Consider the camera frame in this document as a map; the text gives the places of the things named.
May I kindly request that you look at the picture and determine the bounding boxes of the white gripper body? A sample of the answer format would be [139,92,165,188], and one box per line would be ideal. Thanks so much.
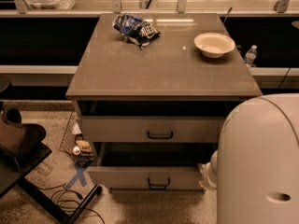
[205,162,217,189]

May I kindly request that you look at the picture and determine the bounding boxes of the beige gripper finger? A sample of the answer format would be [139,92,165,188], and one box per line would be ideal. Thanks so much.
[198,163,207,184]

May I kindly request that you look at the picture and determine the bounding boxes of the grey drawer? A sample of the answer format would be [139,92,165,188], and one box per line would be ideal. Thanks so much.
[88,143,218,192]
[78,116,224,143]

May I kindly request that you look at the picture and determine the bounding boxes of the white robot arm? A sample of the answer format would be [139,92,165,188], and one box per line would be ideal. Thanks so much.
[199,93,299,224]

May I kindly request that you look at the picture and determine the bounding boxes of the grey drawer cabinet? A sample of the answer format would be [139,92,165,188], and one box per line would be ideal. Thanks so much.
[64,12,263,194]

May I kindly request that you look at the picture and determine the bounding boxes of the clear water bottle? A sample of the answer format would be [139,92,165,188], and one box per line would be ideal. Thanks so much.
[244,45,257,67]

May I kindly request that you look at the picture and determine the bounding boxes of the white bowl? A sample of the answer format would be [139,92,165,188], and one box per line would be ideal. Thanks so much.
[193,33,235,59]

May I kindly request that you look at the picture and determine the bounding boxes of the blue chip bag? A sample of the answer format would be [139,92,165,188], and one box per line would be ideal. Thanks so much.
[112,13,160,49]

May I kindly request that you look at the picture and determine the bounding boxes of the black table stand left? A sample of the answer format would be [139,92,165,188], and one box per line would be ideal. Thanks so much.
[0,142,104,224]

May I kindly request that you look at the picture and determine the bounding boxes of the brown chair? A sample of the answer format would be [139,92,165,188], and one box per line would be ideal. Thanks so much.
[0,108,46,170]

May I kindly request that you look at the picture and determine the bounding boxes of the wire basket with items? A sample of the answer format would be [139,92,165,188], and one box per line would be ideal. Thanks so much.
[59,112,93,162]

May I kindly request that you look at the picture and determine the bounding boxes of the black cable on floor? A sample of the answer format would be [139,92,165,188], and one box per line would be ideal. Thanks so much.
[34,182,106,224]

